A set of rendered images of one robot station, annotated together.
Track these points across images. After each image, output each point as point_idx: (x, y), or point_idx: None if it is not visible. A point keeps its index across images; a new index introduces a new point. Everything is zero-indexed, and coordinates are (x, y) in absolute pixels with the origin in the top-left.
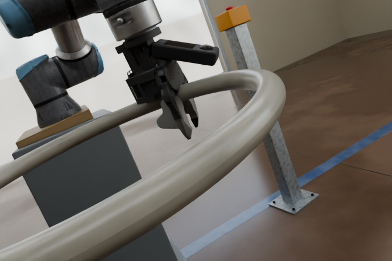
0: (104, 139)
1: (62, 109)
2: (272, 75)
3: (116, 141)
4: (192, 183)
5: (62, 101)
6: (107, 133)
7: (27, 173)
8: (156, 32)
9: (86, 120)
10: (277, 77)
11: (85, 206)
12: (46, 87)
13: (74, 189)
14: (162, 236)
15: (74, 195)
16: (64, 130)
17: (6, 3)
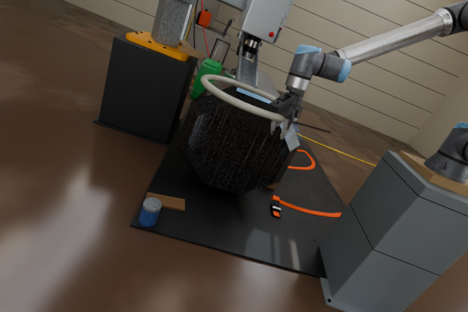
0: (405, 191)
1: (436, 162)
2: (219, 90)
3: (406, 200)
4: (200, 78)
5: (445, 159)
6: (409, 191)
7: (379, 163)
8: (287, 88)
9: (425, 177)
10: (217, 90)
11: (367, 203)
12: (449, 143)
13: (375, 191)
14: (354, 267)
15: (372, 193)
16: (409, 166)
17: None
